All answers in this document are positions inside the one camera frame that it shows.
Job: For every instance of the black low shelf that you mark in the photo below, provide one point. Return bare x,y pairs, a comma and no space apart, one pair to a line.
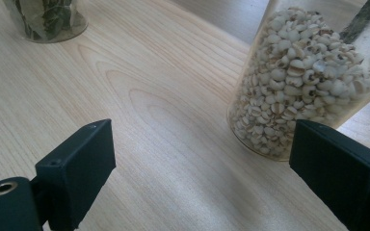
363,19

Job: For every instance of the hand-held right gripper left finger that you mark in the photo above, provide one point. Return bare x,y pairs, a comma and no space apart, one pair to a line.
77,166

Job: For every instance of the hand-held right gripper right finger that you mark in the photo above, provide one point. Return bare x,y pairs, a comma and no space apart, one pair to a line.
343,173

